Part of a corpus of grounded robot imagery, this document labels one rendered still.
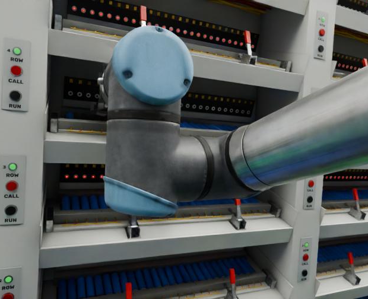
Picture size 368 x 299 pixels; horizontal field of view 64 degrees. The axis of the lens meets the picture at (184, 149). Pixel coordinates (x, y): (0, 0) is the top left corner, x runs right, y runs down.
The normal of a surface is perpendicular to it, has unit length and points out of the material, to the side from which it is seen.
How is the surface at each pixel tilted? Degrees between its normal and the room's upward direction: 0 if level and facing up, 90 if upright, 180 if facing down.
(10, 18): 90
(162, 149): 87
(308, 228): 90
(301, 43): 90
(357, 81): 59
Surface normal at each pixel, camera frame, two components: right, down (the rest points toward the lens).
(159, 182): 0.58, 0.03
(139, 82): 0.39, -0.09
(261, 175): -0.49, 0.66
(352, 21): 0.36, 0.35
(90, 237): 0.17, -0.94
